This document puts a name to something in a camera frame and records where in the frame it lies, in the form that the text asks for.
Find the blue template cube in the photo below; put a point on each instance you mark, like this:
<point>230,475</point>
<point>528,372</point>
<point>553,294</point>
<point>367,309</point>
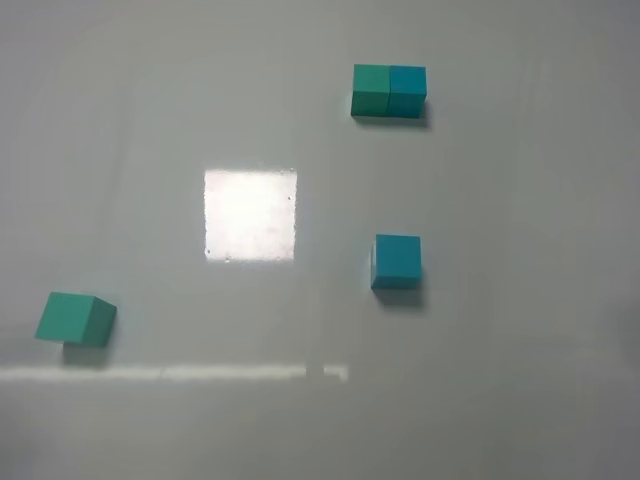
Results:
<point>408,91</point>

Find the green template cube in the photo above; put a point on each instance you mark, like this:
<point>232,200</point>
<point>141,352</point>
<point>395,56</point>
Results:
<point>370,90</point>

